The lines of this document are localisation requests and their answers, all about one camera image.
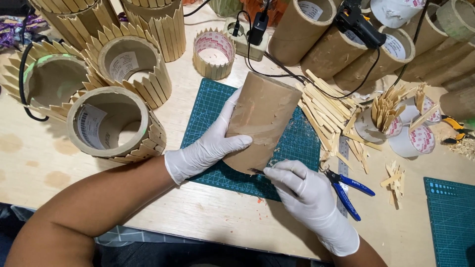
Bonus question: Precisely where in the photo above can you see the person's right hand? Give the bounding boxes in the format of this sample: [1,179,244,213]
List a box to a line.
[263,159,344,237]

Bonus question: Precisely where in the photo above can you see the person's left hand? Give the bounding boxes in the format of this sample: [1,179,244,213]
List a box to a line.
[164,87,254,185]

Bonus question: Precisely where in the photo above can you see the scraped brown cardboard tube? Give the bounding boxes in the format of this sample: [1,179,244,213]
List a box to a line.
[222,71,303,175]

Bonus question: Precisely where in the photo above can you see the large green cutting mat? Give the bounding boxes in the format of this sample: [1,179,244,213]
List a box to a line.
[180,78,322,202]

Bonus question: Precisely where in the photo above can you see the metal ruler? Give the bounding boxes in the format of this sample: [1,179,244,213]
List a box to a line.
[335,135,350,219]

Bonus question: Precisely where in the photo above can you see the pile of wooden craft sticks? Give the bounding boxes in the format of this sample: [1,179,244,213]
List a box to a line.
[296,69,383,175]

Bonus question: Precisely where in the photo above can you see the white tape roll holding sticks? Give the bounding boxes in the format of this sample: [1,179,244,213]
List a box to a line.
[354,107,404,144]

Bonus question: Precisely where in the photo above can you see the small heap of stick offcuts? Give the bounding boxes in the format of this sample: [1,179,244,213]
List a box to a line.
[380,160,406,210]

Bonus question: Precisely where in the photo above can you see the bundle of cut stick tips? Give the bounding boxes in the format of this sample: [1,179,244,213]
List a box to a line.
[371,84,408,134]

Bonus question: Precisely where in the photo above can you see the pile of bare cardboard tubes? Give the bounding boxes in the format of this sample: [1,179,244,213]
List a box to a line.
[267,0,475,122]

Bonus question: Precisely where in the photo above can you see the short stick-covered tape roll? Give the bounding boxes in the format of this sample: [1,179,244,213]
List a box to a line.
[192,27,237,81]

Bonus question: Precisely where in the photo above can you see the beige power strip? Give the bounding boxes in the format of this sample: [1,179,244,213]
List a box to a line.
[222,17,270,62]

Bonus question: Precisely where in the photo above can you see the tube with flat stick rows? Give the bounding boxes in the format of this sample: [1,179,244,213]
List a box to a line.
[66,86,167,164]

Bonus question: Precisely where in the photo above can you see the black charger adapter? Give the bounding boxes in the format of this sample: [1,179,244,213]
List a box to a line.
[247,11,270,46]

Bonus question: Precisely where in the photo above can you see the grey checked cloth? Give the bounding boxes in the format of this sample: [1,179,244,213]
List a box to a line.
[94,224,208,248]

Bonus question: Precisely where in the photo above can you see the stick-fenced cardboard tube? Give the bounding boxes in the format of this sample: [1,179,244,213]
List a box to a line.
[82,23,173,110]

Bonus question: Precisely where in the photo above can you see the orange decoration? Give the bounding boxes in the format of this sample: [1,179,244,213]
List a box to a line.
[240,0,294,27]

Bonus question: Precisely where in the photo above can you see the black glue gun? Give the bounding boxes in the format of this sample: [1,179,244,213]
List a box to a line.
[333,0,387,50]

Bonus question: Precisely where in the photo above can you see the yellow black cutter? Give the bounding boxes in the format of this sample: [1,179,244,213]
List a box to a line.
[440,115,475,145]

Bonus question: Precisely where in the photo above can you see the tall stick-covered tube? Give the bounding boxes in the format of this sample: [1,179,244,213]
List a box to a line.
[119,0,187,63]
[27,0,121,51]

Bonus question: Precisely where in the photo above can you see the wood shavings heap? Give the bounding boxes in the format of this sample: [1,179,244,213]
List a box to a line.
[448,139,475,161]

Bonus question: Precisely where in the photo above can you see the stick-fenced tube with green rim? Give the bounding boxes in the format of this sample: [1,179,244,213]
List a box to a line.
[1,40,98,123]

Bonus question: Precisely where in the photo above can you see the purple tinsel ribbon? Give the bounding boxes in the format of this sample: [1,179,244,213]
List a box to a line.
[0,15,49,51]

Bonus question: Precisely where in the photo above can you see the blue-handled cutting pliers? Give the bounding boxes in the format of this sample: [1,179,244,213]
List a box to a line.
[319,165,376,222]

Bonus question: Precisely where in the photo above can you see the black glue gun cable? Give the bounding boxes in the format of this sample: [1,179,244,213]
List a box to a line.
[236,10,381,101]

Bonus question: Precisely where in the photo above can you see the thin black cable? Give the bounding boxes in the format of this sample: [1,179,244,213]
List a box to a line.
[391,0,431,89]

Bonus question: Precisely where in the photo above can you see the thick black cable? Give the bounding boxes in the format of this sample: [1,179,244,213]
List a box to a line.
[18,7,50,122]

